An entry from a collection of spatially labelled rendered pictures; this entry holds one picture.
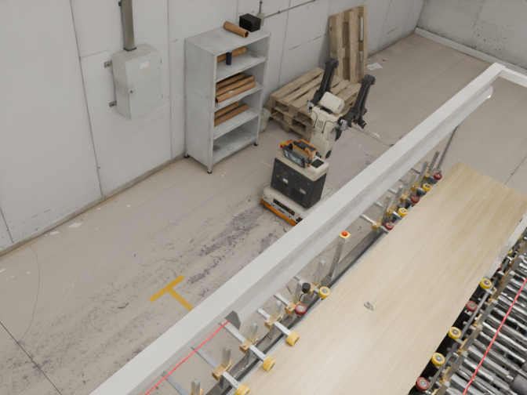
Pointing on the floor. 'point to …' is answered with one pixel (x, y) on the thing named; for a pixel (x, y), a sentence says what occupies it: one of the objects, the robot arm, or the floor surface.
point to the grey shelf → (256, 60)
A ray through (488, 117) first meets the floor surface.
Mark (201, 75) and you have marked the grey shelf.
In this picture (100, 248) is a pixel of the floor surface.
